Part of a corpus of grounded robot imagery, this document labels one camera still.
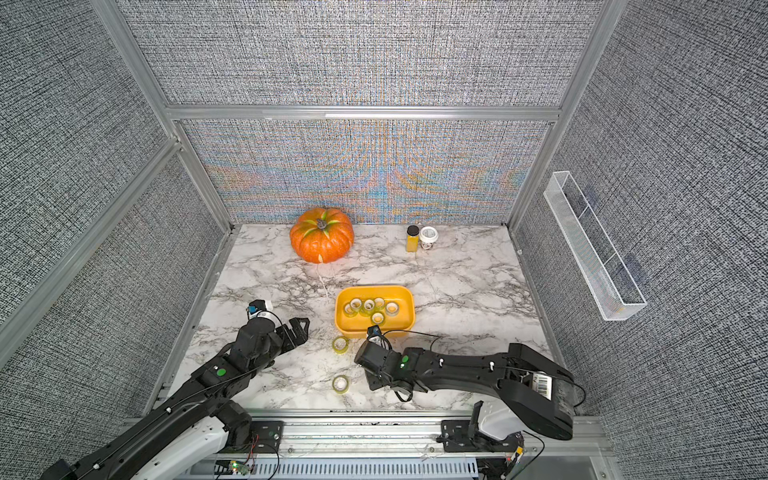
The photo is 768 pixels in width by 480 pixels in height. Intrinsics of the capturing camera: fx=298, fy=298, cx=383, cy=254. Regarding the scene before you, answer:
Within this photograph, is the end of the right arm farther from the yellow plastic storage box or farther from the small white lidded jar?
the small white lidded jar

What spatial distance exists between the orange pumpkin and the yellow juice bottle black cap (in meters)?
0.21

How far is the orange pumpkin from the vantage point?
1023mm

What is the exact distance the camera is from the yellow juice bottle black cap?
3.56 feet
